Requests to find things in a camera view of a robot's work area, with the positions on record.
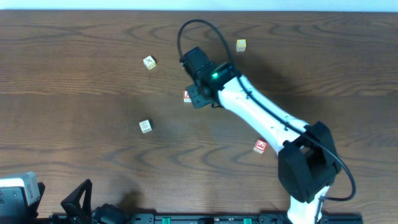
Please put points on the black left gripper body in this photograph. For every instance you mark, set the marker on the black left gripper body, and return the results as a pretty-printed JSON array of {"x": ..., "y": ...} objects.
[{"x": 79, "y": 205}]

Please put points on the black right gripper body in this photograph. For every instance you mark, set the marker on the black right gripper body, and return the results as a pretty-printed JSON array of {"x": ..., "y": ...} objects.
[{"x": 197, "y": 98}]

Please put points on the red letter A block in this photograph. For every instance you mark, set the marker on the red letter A block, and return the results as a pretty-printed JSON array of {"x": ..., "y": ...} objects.
[{"x": 186, "y": 97}]

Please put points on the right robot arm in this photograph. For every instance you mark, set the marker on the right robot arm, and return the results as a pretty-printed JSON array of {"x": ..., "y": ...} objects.
[{"x": 306, "y": 164}]

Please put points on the yellow-topped wooden block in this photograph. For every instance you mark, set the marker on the yellow-topped wooden block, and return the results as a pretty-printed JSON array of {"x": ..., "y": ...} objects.
[{"x": 241, "y": 45}]

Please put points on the plain wooden number 5 block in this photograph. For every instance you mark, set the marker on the plain wooden number 5 block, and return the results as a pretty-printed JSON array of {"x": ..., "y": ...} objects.
[{"x": 146, "y": 126}]

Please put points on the wooden block with dragonfly drawing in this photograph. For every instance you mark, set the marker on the wooden block with dragonfly drawing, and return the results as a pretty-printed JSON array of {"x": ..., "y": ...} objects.
[{"x": 149, "y": 62}]

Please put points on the red letter E block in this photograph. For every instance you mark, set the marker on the red letter E block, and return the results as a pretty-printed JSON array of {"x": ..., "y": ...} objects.
[{"x": 260, "y": 146}]

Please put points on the black mounting rail with bases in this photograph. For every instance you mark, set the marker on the black mounting rail with bases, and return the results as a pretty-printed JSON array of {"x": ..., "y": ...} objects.
[{"x": 107, "y": 214}]

